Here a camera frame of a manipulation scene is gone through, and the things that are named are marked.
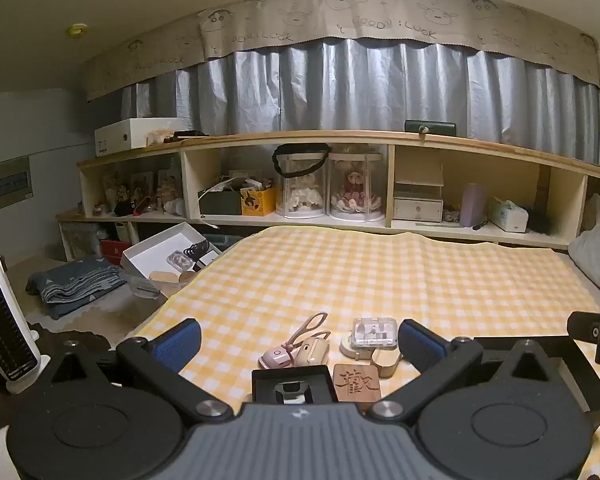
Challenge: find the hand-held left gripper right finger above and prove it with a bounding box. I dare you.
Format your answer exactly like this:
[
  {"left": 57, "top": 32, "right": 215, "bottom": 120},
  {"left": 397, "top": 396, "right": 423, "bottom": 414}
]
[{"left": 368, "top": 319, "right": 563, "bottom": 421}]

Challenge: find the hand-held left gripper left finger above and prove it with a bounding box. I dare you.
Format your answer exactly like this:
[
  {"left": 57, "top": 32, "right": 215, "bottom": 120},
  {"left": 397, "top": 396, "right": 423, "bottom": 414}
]
[{"left": 41, "top": 319, "right": 235, "bottom": 423}]

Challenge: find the oval wooden box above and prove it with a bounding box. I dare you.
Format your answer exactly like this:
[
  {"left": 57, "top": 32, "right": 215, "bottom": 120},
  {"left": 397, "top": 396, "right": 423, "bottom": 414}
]
[{"left": 371, "top": 347, "right": 407, "bottom": 379}]

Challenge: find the clear plastic box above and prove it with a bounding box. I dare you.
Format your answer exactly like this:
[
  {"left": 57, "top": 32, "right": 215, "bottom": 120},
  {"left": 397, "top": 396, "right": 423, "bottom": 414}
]
[{"left": 352, "top": 317, "right": 399, "bottom": 349}]

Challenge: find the carved wooden coaster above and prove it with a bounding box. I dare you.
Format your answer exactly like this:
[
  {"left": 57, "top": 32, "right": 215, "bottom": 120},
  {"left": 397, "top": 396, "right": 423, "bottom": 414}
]
[{"left": 332, "top": 362, "right": 382, "bottom": 405}]

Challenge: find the small black box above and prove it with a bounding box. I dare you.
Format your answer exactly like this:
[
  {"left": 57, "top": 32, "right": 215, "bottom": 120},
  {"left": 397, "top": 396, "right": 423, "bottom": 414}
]
[{"left": 251, "top": 365, "right": 339, "bottom": 406}]

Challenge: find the small pink device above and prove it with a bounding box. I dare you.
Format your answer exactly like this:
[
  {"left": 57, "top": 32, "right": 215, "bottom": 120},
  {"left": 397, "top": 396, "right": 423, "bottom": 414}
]
[{"left": 259, "top": 347, "right": 295, "bottom": 372}]

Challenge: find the beige earbuds case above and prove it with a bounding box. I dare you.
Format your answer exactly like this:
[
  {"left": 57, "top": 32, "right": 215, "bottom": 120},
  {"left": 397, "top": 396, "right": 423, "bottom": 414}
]
[{"left": 295, "top": 337, "right": 332, "bottom": 366}]

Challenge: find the small clear case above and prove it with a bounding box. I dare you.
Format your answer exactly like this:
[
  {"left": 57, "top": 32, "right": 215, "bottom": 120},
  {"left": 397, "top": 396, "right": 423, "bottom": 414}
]
[{"left": 166, "top": 251, "right": 195, "bottom": 273}]

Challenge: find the yellow checkered blanket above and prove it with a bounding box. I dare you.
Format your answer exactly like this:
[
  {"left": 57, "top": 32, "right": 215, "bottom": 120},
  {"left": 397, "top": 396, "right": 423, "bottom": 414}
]
[{"left": 130, "top": 225, "right": 600, "bottom": 480}]

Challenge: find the grey pillow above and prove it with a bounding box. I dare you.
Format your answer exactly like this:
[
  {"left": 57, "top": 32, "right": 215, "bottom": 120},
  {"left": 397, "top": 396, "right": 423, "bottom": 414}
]
[{"left": 567, "top": 220, "right": 600, "bottom": 306}]

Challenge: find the open white box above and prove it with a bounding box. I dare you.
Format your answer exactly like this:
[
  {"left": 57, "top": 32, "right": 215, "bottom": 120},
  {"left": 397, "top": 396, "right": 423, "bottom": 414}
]
[{"left": 120, "top": 223, "right": 223, "bottom": 301}]

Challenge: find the red box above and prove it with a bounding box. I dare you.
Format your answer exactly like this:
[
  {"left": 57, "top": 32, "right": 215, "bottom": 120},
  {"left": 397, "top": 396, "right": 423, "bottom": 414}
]
[{"left": 99, "top": 239, "right": 137, "bottom": 265}]

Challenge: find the folded blue-grey blanket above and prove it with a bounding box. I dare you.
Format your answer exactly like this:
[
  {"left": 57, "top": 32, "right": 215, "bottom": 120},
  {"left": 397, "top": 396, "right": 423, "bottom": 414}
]
[{"left": 26, "top": 255, "right": 128, "bottom": 321}]

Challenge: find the black feather duster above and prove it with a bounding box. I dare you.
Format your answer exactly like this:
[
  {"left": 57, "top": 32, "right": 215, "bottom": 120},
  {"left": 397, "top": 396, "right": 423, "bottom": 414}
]
[{"left": 525, "top": 205, "right": 556, "bottom": 236}]

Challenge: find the dark green box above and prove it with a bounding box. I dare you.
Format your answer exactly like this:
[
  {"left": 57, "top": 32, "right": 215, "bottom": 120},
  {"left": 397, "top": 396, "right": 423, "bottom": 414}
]
[{"left": 198, "top": 190, "right": 243, "bottom": 216}]

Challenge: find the purple container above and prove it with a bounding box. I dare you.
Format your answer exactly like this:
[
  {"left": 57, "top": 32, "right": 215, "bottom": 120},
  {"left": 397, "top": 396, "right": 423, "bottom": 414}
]
[{"left": 460, "top": 183, "right": 490, "bottom": 228}]

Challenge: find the wooden drawer box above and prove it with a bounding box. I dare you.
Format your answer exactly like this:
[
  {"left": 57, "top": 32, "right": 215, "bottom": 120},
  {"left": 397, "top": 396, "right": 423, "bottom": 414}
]
[{"left": 393, "top": 162, "right": 446, "bottom": 223}]

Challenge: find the white tissue box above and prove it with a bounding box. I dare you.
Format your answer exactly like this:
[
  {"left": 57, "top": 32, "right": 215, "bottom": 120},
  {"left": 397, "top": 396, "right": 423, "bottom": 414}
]
[{"left": 489, "top": 198, "right": 530, "bottom": 233}]

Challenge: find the yellow box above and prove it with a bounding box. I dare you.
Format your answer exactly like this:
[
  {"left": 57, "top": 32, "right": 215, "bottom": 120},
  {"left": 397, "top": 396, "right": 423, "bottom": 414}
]
[{"left": 240, "top": 187, "right": 280, "bottom": 217}]

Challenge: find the wooden shelf unit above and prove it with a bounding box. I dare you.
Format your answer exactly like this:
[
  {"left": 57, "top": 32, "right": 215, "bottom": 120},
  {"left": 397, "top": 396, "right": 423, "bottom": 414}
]
[{"left": 55, "top": 130, "right": 600, "bottom": 262}]

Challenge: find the clear doll case pink doll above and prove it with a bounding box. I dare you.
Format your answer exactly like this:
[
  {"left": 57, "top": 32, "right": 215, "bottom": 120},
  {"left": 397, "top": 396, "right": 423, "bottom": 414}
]
[{"left": 326, "top": 150, "right": 387, "bottom": 222}]

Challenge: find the white heater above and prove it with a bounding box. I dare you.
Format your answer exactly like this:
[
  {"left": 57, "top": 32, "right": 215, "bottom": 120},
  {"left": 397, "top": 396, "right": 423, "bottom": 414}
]
[{"left": 0, "top": 246, "right": 51, "bottom": 395}]

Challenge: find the white cardboard box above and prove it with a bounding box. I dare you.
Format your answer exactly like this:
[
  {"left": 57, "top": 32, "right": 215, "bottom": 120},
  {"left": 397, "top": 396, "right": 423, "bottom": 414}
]
[{"left": 94, "top": 118, "right": 187, "bottom": 157}]

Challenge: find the dark green case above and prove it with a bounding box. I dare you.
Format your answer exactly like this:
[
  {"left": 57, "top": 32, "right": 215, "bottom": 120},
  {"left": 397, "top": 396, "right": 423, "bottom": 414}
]
[{"left": 404, "top": 120, "right": 457, "bottom": 137}]

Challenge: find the grey curtain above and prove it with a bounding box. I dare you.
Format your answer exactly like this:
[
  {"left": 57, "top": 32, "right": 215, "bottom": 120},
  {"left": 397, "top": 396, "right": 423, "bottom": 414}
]
[{"left": 120, "top": 37, "right": 600, "bottom": 166}]

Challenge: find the beige printed valance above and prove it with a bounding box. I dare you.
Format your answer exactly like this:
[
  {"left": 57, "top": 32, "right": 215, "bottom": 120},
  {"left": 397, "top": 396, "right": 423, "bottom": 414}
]
[{"left": 82, "top": 0, "right": 600, "bottom": 103}]

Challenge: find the clear doll case black handle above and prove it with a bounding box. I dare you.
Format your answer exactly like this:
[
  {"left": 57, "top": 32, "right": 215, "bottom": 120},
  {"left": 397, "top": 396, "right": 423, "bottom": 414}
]
[{"left": 272, "top": 143, "right": 332, "bottom": 219}]

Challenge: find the grey wall panel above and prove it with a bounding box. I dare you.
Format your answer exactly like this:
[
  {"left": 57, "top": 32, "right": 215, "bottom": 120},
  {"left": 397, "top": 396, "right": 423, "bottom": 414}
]
[{"left": 0, "top": 156, "right": 34, "bottom": 212}]

